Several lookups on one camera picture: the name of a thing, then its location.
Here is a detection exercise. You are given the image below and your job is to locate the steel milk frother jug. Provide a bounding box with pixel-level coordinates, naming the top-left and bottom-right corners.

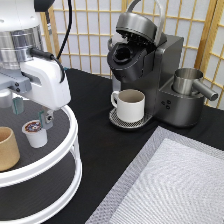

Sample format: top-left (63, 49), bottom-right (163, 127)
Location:
top-left (173, 68), bottom-right (218, 101)

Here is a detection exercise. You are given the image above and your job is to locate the wooden shoji folding screen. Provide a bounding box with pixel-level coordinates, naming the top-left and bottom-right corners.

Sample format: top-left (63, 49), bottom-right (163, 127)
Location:
top-left (39, 0), bottom-right (224, 110)

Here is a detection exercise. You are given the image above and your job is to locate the white coffee pod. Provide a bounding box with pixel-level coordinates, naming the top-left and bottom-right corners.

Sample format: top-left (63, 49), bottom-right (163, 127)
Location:
top-left (22, 120), bottom-right (47, 148)

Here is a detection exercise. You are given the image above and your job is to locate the grey pod coffee machine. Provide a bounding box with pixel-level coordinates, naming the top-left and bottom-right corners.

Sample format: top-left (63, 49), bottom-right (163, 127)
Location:
top-left (107, 0), bottom-right (204, 130)

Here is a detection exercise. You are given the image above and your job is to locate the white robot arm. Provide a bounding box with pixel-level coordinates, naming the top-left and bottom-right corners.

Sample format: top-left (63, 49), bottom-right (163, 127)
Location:
top-left (0, 0), bottom-right (71, 129)

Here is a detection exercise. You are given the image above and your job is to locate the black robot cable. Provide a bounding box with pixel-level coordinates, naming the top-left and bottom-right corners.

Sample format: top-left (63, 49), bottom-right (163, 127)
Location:
top-left (29, 0), bottom-right (74, 84)

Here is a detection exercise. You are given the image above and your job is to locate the tan wooden cup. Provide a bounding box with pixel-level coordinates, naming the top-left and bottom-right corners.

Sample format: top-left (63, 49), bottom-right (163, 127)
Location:
top-left (0, 127), bottom-right (20, 171)

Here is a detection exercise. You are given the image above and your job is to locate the white two-tier round shelf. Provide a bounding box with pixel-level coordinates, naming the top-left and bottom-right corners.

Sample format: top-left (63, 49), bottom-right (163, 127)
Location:
top-left (0, 100), bottom-right (82, 224)

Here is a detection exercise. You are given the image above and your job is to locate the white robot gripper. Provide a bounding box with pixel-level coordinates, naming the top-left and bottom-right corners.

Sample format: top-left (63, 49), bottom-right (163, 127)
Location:
top-left (0, 57), bottom-right (71, 130)

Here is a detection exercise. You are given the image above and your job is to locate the white ceramic mug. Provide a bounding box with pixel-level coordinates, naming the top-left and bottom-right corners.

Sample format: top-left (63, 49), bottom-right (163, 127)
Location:
top-left (111, 89), bottom-right (145, 123)

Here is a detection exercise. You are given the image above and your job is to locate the grey woven placemat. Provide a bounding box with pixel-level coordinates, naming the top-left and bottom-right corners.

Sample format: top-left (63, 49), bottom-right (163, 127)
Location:
top-left (85, 127), bottom-right (224, 224)

